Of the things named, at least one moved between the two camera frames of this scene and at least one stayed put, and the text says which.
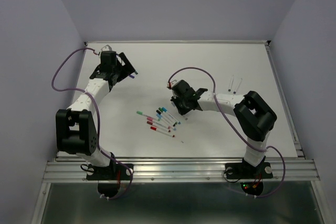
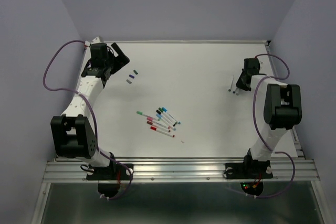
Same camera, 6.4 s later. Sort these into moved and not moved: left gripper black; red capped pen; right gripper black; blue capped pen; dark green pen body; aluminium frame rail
Moved: right gripper black; left gripper black
Not moved: aluminium frame rail; dark green pen body; red capped pen; blue capped pen
